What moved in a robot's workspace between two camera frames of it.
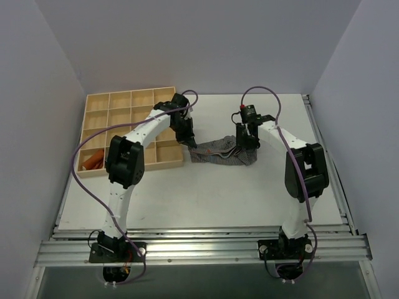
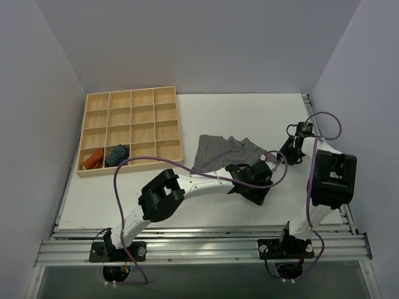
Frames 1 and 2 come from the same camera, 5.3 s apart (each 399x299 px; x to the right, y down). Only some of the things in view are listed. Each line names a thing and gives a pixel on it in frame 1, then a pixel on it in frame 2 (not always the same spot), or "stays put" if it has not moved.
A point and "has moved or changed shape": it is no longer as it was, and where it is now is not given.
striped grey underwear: (223, 150) has moved or changed shape
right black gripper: (247, 137) → (288, 149)
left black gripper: (186, 132) → (260, 170)
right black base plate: (284, 248) stays put
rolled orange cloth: (95, 161) stays put
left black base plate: (118, 252) stays put
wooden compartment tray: (112, 114) stays put
